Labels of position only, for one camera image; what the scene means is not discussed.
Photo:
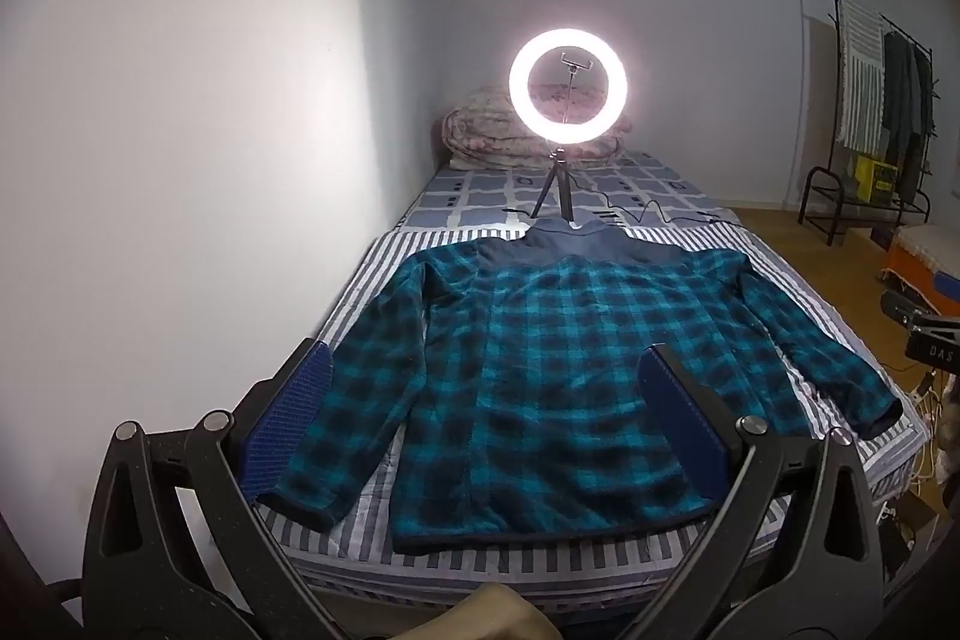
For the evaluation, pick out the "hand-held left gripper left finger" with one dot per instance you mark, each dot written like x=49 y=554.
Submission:
x=289 y=422

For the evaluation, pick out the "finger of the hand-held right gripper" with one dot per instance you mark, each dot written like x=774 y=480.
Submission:
x=900 y=304

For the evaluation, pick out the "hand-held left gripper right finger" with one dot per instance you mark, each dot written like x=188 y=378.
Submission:
x=686 y=422

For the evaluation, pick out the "teal plaid jacket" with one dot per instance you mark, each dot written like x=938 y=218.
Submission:
x=540 y=385

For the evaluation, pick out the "person's right forearm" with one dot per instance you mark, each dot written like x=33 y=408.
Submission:
x=949 y=437

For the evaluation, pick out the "dark hanging clothes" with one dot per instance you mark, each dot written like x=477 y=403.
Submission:
x=904 y=100

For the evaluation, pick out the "orange stool with white cover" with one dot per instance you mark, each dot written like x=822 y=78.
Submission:
x=922 y=257

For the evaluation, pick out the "yellow box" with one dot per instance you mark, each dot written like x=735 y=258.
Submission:
x=874 y=179

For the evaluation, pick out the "grey striped blanket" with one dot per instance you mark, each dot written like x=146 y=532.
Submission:
x=525 y=565

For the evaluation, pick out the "striped hanging towel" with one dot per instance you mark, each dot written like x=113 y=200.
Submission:
x=861 y=70

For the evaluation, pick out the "tan cushion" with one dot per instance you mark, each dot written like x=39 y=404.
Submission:
x=495 y=614

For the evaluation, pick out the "black tripod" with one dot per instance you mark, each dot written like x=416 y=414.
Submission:
x=559 y=164

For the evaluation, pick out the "blue checked bed sheet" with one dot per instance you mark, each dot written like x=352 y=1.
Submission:
x=465 y=190

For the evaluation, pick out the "floral folded quilt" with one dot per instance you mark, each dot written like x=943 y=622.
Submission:
x=480 y=134

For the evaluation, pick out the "phone clamp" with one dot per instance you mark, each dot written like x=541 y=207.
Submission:
x=576 y=61

